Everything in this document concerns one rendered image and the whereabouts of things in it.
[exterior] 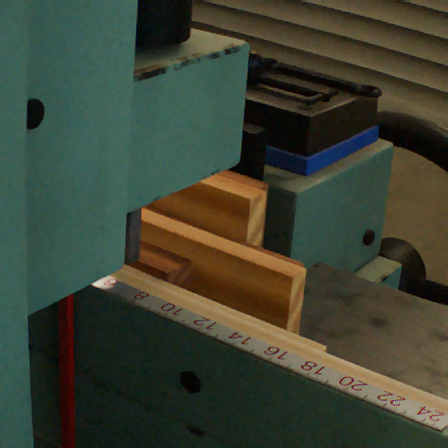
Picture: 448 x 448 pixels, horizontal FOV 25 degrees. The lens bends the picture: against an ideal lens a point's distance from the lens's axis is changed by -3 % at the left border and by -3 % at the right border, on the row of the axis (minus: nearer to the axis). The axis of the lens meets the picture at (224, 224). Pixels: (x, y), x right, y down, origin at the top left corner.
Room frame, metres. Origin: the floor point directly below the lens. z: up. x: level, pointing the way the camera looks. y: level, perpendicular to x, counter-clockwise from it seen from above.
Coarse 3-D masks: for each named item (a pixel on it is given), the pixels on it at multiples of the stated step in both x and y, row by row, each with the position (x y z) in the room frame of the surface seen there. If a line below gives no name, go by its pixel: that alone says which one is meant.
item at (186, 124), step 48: (144, 48) 0.50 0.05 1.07; (192, 48) 0.50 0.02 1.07; (240, 48) 0.52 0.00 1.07; (144, 96) 0.46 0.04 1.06; (192, 96) 0.49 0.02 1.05; (240, 96) 0.52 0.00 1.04; (144, 144) 0.46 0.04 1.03; (192, 144) 0.49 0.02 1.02; (240, 144) 0.53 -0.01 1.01; (144, 192) 0.46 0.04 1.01
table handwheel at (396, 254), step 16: (384, 112) 0.80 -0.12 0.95; (384, 128) 0.79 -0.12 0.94; (400, 128) 0.78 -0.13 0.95; (416, 128) 0.77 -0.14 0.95; (432, 128) 0.77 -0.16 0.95; (400, 144) 0.78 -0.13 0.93; (416, 144) 0.77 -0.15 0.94; (432, 144) 0.76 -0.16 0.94; (432, 160) 0.76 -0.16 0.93; (384, 240) 0.80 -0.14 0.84; (400, 240) 0.80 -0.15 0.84; (384, 256) 0.77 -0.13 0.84; (400, 256) 0.78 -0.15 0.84; (416, 256) 0.79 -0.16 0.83; (400, 272) 0.76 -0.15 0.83; (416, 272) 0.78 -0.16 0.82; (400, 288) 0.76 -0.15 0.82; (416, 288) 0.76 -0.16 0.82; (432, 288) 0.76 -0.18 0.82
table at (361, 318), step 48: (336, 288) 0.59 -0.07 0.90; (384, 288) 0.59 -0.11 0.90; (336, 336) 0.53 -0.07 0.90; (384, 336) 0.53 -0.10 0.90; (432, 336) 0.53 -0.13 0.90; (48, 384) 0.48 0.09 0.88; (96, 384) 0.46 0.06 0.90; (432, 384) 0.48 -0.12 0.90; (48, 432) 0.48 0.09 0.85; (96, 432) 0.46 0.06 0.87; (144, 432) 0.44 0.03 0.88; (192, 432) 0.42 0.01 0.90
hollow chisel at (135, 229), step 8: (128, 216) 0.50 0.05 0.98; (136, 216) 0.50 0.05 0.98; (128, 224) 0.50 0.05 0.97; (136, 224) 0.50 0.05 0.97; (128, 232) 0.50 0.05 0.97; (136, 232) 0.50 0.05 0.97; (128, 240) 0.50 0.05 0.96; (136, 240) 0.50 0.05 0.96; (128, 248) 0.50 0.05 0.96; (136, 248) 0.50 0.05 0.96; (128, 256) 0.50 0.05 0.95; (136, 256) 0.51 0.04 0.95; (128, 264) 0.50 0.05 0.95
